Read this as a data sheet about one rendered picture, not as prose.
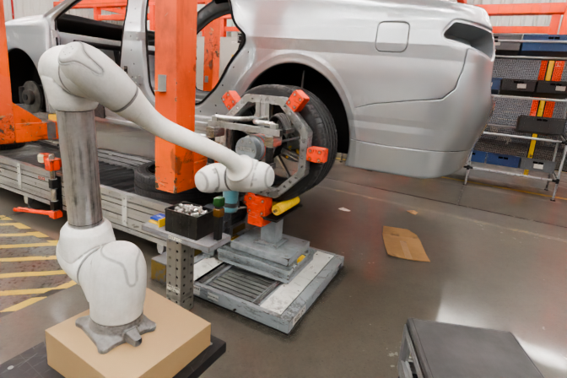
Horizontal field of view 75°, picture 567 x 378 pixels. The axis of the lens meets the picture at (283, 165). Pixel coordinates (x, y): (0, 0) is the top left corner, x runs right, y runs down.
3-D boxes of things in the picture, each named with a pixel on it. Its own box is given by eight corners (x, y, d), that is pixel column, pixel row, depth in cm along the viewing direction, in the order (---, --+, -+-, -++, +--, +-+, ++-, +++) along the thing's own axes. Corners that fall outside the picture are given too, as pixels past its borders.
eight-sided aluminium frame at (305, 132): (306, 202, 198) (316, 99, 186) (301, 205, 192) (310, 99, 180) (224, 182, 222) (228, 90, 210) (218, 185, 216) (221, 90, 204)
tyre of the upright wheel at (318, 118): (280, 62, 220) (225, 143, 248) (259, 58, 199) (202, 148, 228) (362, 136, 204) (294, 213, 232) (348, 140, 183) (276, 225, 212)
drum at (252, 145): (277, 159, 203) (278, 133, 199) (256, 165, 184) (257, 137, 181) (255, 155, 209) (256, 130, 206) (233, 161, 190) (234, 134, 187)
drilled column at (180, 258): (193, 306, 196) (195, 233, 186) (180, 316, 187) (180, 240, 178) (179, 300, 200) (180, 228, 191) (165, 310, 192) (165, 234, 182)
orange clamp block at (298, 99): (300, 111, 192) (310, 98, 188) (294, 112, 186) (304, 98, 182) (291, 103, 194) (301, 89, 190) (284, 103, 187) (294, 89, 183)
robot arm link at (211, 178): (217, 186, 148) (244, 187, 142) (191, 196, 134) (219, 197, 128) (213, 160, 146) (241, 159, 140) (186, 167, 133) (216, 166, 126)
